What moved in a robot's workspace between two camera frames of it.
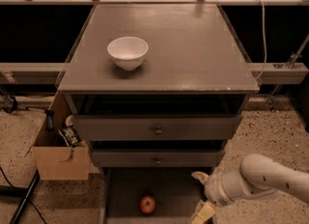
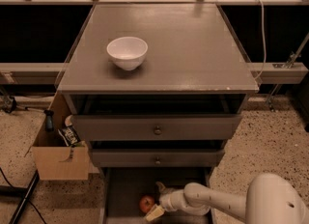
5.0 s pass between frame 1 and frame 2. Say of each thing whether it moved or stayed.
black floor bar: stayed
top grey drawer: stayed
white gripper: moved
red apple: stayed
